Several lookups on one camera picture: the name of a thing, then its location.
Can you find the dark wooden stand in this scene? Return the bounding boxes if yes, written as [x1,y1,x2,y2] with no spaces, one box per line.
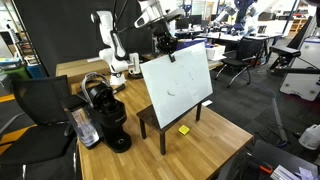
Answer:
[136,96,213,156]

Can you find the white paper labels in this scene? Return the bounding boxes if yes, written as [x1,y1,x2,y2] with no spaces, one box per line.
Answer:
[269,164,316,180]

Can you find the white carton box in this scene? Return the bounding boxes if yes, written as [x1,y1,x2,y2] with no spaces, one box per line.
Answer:
[205,44,226,62]

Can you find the white whiteboard panel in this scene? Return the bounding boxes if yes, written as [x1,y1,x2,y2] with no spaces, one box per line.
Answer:
[139,41,214,130]

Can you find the black mesh office chair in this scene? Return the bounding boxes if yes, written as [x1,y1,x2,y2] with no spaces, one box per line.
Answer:
[0,74,81,180]

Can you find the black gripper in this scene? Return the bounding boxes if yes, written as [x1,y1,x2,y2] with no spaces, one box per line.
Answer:
[155,26,180,64]

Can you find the long white office desk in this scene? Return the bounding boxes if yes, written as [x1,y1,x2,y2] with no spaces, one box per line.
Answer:
[199,31,284,44]

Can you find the orange handled clamp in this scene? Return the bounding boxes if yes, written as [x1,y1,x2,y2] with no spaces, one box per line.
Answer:
[259,164,274,175]

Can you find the blue storage bin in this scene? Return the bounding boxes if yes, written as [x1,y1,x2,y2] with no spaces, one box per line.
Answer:
[25,63,46,79]

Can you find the black cylindrical handle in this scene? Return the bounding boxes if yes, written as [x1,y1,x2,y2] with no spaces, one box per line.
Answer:
[112,83,127,95]

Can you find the black device on boom arm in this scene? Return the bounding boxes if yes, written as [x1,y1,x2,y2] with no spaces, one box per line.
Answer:
[268,44,320,76]

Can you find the green storage bin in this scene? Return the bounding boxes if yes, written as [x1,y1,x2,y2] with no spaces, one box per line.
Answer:
[3,66,31,81]

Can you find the black coffee machine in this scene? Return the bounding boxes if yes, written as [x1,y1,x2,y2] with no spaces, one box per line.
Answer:
[61,72,133,154]

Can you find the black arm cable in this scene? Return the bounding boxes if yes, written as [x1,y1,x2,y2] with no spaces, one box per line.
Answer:
[111,0,130,34]

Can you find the black curtain backdrop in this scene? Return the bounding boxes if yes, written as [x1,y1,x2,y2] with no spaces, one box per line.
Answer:
[12,0,153,78]

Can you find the black computer monitor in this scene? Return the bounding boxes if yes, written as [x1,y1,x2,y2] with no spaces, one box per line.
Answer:
[175,18,191,31]
[189,14,203,26]

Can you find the white post on black base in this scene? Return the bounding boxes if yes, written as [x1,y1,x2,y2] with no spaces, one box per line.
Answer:
[128,52,147,80]

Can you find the long flat cardboard box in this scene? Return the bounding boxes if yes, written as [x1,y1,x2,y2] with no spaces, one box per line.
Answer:
[55,57,111,84]

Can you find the grey floor cable strip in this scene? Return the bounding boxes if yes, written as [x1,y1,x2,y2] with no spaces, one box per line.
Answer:
[269,88,290,143]

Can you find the small yellow block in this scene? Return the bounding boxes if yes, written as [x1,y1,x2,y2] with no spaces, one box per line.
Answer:
[177,124,191,136]

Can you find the small white paper label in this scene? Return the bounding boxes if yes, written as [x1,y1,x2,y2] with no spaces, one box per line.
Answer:
[201,99,214,108]

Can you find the black metal shelf rack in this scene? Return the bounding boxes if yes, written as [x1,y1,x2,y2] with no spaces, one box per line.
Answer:
[13,29,42,68]

